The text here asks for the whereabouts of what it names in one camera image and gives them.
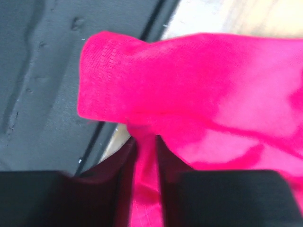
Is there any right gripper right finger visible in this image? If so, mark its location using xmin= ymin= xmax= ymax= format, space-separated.
xmin=156 ymin=137 xmax=303 ymax=227

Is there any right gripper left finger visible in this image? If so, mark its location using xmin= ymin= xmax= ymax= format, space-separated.
xmin=0 ymin=138 xmax=137 ymax=227

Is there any pink t shirt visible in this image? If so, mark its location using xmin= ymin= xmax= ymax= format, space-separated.
xmin=77 ymin=32 xmax=303 ymax=227

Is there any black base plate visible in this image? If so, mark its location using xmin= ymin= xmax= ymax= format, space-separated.
xmin=0 ymin=0 xmax=177 ymax=175

